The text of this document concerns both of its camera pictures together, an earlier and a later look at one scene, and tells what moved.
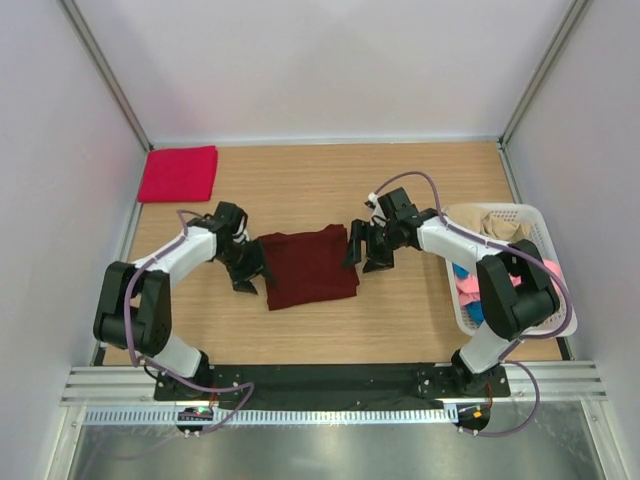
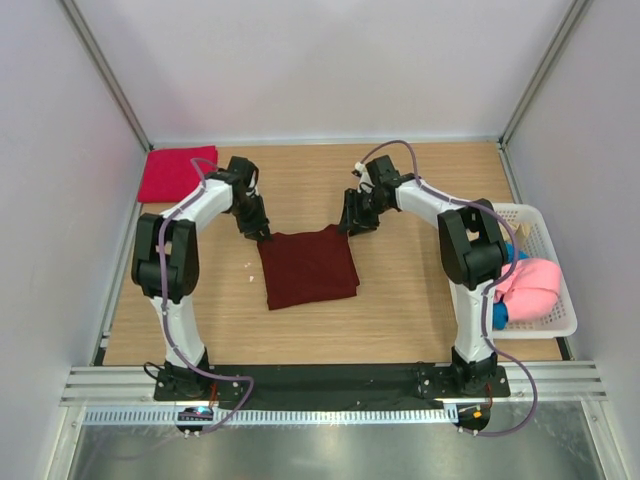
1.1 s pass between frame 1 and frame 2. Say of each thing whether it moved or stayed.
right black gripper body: moved
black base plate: stayed
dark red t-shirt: stayed
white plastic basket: stayed
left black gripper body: moved
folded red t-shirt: stayed
